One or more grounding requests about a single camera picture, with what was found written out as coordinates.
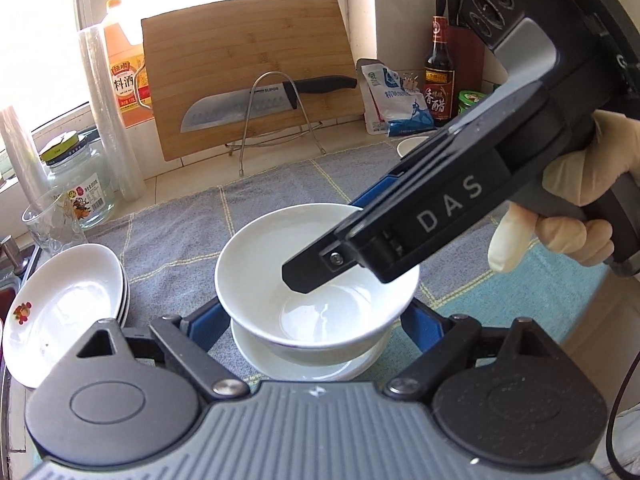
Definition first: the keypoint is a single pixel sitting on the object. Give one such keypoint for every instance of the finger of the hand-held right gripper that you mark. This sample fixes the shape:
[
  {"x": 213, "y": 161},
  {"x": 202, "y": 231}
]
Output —
[
  {"x": 305, "y": 273},
  {"x": 375, "y": 191}
]

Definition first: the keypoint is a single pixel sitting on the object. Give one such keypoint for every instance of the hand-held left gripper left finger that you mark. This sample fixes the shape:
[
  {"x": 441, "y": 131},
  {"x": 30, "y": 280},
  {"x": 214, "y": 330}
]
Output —
[{"x": 205, "y": 326}]

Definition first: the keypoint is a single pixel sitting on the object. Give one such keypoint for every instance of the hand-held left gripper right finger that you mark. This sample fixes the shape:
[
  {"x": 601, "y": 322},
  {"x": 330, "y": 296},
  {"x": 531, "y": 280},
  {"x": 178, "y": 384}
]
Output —
[{"x": 425, "y": 323}]

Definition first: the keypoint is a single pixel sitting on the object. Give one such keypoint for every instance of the white pink-flower bowl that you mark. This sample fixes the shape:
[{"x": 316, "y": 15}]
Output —
[
  {"x": 411, "y": 146},
  {"x": 260, "y": 260},
  {"x": 300, "y": 367}
]

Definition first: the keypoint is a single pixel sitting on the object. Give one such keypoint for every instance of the person's right hand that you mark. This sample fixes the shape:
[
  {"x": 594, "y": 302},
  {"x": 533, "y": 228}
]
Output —
[{"x": 600, "y": 160}]

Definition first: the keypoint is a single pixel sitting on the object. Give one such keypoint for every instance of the blue and white salt bag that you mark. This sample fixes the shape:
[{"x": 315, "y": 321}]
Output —
[{"x": 400, "y": 105}]

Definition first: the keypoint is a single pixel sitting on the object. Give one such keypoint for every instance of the grey checked mat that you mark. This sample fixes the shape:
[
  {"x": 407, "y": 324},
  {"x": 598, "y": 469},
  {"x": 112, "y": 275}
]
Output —
[{"x": 175, "y": 240}]

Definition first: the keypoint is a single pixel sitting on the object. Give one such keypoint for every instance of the green-lid jar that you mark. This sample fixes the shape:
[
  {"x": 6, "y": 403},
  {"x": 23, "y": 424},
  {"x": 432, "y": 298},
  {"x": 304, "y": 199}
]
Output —
[{"x": 470, "y": 102}]

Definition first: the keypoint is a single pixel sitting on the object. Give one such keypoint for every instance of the dark vinegar bottle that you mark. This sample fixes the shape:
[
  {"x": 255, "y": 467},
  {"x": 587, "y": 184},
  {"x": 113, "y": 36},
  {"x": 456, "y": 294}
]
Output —
[{"x": 440, "y": 85}]

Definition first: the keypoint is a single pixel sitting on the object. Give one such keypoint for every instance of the white seasoning bag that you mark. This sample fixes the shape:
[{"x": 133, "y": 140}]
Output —
[{"x": 369, "y": 72}]

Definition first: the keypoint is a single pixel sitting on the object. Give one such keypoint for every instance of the knife block with knives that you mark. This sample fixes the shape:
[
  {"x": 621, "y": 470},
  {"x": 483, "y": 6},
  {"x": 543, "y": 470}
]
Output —
[{"x": 467, "y": 60}]

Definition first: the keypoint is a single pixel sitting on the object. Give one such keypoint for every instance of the clear drinking glass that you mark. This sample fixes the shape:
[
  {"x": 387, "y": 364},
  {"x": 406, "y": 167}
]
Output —
[{"x": 50, "y": 230}]

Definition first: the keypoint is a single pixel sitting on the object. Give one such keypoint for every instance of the bamboo cutting board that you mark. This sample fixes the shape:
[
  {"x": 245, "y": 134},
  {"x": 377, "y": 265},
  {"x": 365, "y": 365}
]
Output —
[{"x": 240, "y": 50}]

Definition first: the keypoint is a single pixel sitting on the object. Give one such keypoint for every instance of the glass jar with label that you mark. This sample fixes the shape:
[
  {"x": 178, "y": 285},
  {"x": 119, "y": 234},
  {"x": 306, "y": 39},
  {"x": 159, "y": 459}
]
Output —
[{"x": 75, "y": 180}]

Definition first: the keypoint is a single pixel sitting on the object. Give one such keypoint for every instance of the steel faucet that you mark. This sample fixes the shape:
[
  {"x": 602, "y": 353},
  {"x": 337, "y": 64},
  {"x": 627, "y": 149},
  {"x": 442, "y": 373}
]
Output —
[{"x": 9, "y": 252}]

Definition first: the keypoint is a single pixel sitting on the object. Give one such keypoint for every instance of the large plastic wrap roll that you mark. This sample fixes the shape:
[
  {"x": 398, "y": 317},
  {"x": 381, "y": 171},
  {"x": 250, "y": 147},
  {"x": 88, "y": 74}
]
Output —
[{"x": 107, "y": 135}]

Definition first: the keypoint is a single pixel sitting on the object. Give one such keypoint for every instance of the white garment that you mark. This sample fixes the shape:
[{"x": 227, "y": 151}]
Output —
[{"x": 631, "y": 442}]

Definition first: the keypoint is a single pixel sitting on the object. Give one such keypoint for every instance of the small plastic wrap roll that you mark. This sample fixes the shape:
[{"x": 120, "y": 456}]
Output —
[{"x": 15, "y": 145}]

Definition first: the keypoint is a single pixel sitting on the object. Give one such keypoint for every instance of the orange cooking wine bottle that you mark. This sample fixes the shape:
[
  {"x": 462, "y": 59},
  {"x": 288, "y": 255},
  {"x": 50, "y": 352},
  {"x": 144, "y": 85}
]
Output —
[{"x": 122, "y": 50}]

